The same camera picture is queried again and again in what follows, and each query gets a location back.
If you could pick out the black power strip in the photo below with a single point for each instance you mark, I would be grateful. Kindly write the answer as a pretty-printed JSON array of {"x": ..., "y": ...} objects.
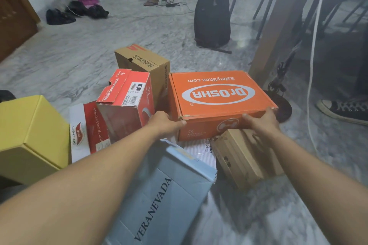
[{"x": 171, "y": 3}]

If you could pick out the person's left forearm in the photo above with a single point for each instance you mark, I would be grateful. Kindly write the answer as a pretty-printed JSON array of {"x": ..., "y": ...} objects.
[{"x": 77, "y": 190}]

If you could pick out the yellow box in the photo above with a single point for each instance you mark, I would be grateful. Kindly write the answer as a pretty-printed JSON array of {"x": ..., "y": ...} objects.
[{"x": 31, "y": 135}]

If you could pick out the orange shoe box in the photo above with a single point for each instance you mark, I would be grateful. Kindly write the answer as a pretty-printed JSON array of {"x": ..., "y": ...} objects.
[{"x": 215, "y": 101}]

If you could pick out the plain brown cardboard box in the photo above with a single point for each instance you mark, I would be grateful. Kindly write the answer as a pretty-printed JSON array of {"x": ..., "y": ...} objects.
[{"x": 244, "y": 158}]

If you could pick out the person's left hand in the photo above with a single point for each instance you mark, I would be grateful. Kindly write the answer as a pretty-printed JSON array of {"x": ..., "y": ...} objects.
[{"x": 163, "y": 125}]

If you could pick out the black and white sneaker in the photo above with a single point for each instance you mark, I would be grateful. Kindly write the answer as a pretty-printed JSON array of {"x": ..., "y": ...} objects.
[{"x": 343, "y": 110}]

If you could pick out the wooden table leg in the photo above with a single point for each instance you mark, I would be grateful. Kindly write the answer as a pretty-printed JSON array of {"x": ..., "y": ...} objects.
[{"x": 283, "y": 20}]

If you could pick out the person's right hand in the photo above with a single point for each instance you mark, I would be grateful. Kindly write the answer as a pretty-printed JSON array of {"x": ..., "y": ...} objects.
[{"x": 263, "y": 124}]

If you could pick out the black backpack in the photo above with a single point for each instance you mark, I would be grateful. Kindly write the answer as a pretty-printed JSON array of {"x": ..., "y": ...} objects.
[{"x": 212, "y": 16}]

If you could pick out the person's left thumb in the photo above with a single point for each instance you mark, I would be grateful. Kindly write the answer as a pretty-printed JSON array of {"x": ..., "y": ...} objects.
[{"x": 176, "y": 123}]

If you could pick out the person's right forearm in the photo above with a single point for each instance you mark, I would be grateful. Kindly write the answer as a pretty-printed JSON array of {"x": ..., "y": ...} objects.
[{"x": 319, "y": 184}]

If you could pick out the brown cardboard shoe box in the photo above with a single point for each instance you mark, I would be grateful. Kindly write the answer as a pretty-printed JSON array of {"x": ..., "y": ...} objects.
[{"x": 146, "y": 64}]

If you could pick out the person's right thumb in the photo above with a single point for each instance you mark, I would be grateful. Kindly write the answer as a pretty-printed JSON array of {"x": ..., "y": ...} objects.
[{"x": 249, "y": 117}]

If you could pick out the round brown stand base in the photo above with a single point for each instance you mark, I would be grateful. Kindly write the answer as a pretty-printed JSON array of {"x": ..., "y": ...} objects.
[{"x": 280, "y": 107}]

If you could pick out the wooden door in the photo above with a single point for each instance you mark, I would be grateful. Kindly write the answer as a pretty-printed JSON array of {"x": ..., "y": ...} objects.
[{"x": 13, "y": 12}]

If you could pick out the red and white shoe box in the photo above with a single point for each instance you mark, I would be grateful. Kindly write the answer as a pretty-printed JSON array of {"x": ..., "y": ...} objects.
[{"x": 86, "y": 132}]

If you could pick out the light blue shoe box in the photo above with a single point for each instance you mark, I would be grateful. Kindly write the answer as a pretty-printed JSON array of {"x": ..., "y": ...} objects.
[{"x": 164, "y": 196}]

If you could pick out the black tripod stand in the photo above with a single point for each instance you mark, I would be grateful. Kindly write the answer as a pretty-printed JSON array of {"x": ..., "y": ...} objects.
[{"x": 283, "y": 72}]

